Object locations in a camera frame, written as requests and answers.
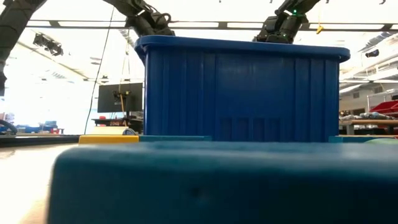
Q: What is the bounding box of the large blue plastic bin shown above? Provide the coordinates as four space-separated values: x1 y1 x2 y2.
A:
134 34 351 143

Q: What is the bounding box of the blue wooden block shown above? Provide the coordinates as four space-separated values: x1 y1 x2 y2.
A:
328 136 386 144
138 135 213 144
46 141 398 224

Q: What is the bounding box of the yellow hanging pendant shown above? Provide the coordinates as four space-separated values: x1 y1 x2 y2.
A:
315 0 325 35

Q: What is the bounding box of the black monitor on stand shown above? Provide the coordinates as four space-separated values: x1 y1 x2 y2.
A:
96 82 144 114

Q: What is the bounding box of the black ceiling device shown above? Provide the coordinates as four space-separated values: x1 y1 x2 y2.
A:
364 48 381 59
32 33 65 58

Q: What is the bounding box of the small yellow wooden cube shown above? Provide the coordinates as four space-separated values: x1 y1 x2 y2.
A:
78 134 140 146

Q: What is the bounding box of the wooden workbench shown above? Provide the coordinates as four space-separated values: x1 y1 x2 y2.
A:
338 119 398 136

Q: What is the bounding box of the red storage bin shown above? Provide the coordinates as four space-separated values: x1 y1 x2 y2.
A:
369 100 398 118

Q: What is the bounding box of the green wooden block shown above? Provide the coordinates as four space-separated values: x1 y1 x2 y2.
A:
363 138 398 144

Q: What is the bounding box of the hanging black cable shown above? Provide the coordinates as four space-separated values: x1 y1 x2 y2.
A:
83 6 115 136

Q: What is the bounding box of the black curved hose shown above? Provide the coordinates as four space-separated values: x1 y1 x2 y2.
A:
0 119 19 136

